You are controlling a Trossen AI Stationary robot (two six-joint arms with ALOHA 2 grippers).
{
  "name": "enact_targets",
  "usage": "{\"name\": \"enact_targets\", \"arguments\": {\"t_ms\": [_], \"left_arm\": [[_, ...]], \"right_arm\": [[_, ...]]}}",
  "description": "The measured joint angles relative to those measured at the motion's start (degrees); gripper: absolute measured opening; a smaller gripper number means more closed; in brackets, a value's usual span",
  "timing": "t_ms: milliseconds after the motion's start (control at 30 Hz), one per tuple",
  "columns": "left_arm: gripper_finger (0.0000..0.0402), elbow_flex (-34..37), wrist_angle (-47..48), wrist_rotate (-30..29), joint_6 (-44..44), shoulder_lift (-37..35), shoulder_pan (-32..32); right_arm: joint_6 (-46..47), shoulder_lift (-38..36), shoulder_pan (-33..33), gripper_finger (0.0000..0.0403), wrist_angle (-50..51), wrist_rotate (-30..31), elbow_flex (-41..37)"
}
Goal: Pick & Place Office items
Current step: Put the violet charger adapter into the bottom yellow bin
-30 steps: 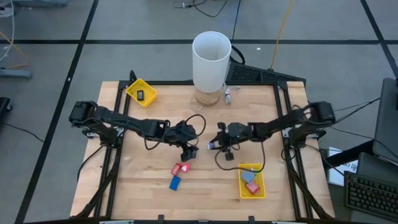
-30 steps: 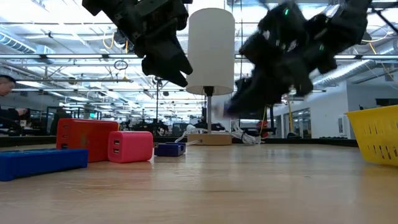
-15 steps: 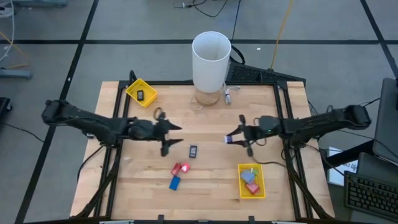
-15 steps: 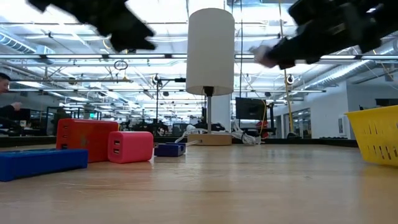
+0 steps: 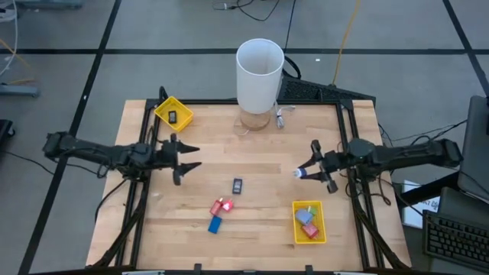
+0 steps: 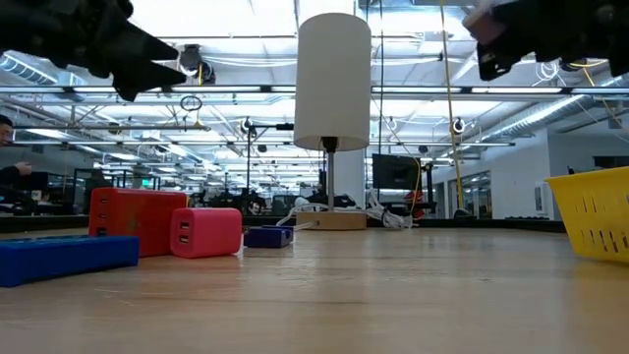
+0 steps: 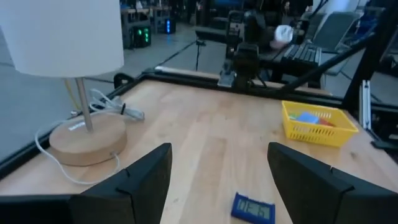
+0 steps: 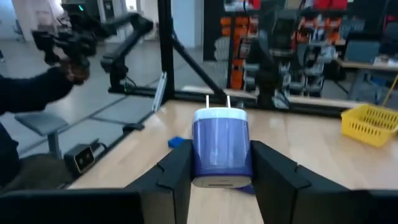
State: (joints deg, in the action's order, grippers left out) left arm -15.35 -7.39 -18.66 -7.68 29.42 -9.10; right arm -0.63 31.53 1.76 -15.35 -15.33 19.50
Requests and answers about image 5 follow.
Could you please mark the black rectangular device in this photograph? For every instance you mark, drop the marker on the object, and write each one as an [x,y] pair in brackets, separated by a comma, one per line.
[172,117]

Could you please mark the white cylindrical lamp shade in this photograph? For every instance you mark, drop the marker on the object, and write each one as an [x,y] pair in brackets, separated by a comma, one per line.
[259,88]

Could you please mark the black aluminium table frame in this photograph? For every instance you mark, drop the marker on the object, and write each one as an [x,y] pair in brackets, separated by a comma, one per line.
[344,122]

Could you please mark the slim red charger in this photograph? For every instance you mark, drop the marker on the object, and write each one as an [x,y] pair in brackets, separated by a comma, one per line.
[216,207]

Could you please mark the light blue charger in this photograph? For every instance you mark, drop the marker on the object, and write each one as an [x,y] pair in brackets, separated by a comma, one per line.
[304,217]

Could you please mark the blue rectangular box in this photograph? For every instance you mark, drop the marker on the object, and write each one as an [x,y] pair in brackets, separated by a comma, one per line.
[215,225]

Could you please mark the round wooden lamp base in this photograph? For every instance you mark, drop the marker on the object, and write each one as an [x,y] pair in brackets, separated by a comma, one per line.
[255,122]

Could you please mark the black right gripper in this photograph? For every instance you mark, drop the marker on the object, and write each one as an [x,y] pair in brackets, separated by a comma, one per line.
[334,162]

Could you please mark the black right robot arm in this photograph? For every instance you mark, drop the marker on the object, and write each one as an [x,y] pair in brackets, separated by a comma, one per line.
[401,154]

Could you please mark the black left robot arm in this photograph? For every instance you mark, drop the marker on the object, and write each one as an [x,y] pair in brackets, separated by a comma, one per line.
[95,153]

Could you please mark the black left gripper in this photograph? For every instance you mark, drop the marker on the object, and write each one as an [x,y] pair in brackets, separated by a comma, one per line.
[173,156]

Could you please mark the yellow plastic basket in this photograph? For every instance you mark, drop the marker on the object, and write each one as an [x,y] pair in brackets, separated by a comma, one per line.
[322,229]
[183,112]

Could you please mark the navy rectangular device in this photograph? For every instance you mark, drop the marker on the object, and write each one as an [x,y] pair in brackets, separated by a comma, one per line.
[237,186]

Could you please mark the pink dual-USB charger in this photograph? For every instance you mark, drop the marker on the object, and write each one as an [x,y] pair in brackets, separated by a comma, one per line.
[227,206]

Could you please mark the large red wall charger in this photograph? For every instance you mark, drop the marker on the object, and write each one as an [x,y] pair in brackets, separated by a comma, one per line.
[310,231]

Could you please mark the black perforated mount panel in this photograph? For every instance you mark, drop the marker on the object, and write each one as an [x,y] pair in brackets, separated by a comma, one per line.
[305,91]

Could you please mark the black floor object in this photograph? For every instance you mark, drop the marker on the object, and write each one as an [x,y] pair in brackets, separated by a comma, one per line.
[5,128]

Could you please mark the grey stand foot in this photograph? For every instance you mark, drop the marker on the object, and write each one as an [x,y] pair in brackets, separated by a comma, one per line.
[49,4]
[19,91]

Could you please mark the black keyboard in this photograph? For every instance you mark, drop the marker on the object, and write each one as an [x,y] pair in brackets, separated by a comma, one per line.
[454,240]

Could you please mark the white paper sheet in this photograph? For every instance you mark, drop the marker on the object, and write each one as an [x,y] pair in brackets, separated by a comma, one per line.
[414,217]

